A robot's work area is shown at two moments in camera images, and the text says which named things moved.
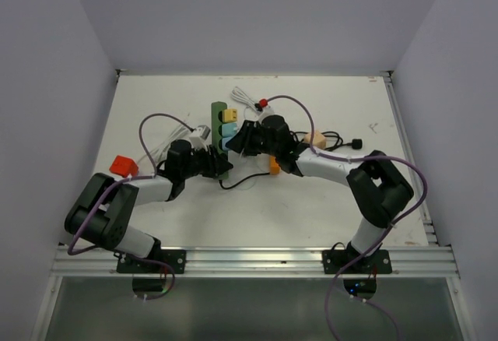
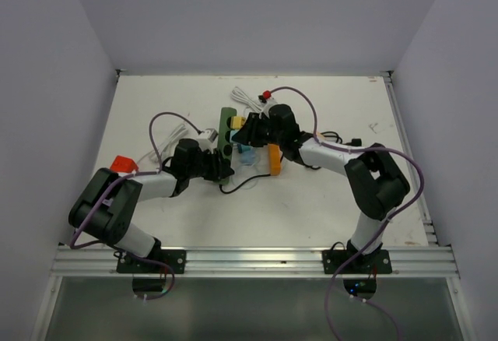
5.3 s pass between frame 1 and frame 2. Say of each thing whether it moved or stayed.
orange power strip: stayed
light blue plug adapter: moved
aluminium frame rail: stayed
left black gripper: stayed
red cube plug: stayed
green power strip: moved
